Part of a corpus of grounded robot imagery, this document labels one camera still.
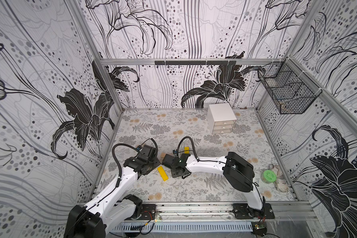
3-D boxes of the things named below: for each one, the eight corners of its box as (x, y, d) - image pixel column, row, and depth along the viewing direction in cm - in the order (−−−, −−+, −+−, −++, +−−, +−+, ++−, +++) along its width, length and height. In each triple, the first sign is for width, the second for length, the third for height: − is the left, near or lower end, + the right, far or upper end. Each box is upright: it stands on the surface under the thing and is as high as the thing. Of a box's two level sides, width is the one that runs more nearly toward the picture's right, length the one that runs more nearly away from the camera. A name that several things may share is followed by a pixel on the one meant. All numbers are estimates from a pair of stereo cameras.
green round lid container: (262, 183, 83) (266, 181, 79) (259, 172, 87) (262, 169, 83) (274, 183, 83) (278, 181, 79) (270, 172, 87) (274, 169, 83)
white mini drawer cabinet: (210, 134, 105) (213, 121, 94) (206, 106, 123) (208, 93, 112) (231, 134, 105) (237, 121, 94) (224, 106, 123) (228, 93, 112)
